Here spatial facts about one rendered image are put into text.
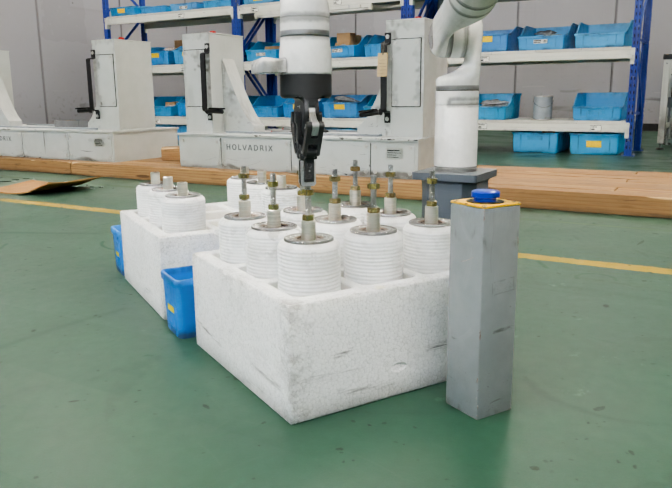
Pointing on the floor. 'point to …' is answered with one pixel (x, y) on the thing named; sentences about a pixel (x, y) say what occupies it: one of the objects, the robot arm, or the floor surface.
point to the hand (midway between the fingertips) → (307, 172)
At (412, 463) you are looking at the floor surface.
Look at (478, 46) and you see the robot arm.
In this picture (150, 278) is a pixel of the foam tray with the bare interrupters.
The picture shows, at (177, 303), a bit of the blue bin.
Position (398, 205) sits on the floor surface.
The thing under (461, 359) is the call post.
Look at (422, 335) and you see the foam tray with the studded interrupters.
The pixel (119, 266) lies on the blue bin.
